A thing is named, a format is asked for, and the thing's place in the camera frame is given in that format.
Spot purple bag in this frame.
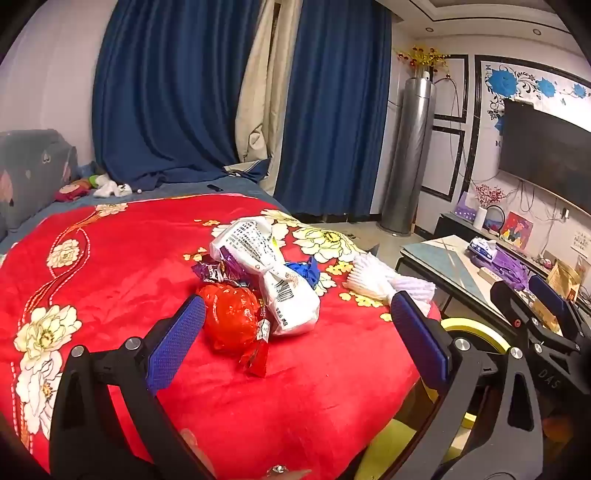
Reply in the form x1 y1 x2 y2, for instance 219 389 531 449
480 247 532 291

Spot white vase red flowers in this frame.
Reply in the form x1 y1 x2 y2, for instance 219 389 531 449
475 184 506 230

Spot white foam net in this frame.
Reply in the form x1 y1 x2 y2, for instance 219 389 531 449
342 252 437 305

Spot yellow rimmed bin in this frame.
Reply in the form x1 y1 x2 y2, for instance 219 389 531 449
425 316 511 430

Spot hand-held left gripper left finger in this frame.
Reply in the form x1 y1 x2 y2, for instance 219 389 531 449
48 294 218 480

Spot blue flower wall decal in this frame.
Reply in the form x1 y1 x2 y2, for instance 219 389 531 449
484 65 591 134

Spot grey tower air conditioner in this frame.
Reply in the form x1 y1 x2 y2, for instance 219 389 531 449
379 76 437 236

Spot blue bed sheet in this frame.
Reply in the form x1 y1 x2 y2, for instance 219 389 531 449
0 178 289 254

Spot white plastic bag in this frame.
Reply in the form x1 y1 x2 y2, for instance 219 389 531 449
210 216 321 337

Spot purple snack wrapper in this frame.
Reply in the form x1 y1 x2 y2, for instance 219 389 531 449
191 247 250 284

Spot grey patterned cushion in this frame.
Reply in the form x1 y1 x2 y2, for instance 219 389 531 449
0 129 79 241

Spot narrow blue curtain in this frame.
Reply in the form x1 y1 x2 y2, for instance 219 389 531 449
272 0 393 217

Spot black television cabinet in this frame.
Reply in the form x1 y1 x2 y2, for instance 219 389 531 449
434 212 591 289

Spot red snack ball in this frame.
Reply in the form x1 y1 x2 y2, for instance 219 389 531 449
196 283 262 354

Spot beige curtain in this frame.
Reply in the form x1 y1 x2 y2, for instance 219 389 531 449
235 0 303 195

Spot blue wrapper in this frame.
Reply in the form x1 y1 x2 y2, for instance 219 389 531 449
284 256 321 289

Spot wide blue curtain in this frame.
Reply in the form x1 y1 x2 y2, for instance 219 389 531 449
92 0 273 192

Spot red floral blanket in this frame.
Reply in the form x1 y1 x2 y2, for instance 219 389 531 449
0 194 441 480

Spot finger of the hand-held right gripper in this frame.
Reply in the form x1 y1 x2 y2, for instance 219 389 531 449
490 280 561 354
529 275 591 344

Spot yellow-green cloth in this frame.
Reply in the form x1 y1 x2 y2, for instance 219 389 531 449
353 418 467 480

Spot yellow red artificial flowers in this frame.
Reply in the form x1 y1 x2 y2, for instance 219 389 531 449
397 45 451 75

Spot person's left hand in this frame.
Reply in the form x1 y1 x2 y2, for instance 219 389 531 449
180 428 313 480

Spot blue white tissue pack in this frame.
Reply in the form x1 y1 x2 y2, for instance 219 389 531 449
467 237 497 259

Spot black wall television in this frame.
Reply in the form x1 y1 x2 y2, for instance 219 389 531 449
499 98 591 215

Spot round ring ornament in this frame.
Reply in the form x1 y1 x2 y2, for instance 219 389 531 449
485 205 506 234

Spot purple box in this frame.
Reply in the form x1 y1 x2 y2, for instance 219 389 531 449
455 191 478 220

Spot white paper notice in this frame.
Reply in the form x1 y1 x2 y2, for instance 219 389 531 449
571 229 591 259

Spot colourful painting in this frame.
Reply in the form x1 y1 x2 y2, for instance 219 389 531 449
499 211 534 250

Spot marble coffee table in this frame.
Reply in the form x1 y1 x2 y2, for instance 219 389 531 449
399 234 591 337

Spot brown paper bag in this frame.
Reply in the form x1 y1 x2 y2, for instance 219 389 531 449
547 259 583 301

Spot red plush toy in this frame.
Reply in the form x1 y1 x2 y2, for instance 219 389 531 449
55 184 93 203

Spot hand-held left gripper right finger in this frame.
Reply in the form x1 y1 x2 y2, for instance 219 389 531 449
383 291 546 480

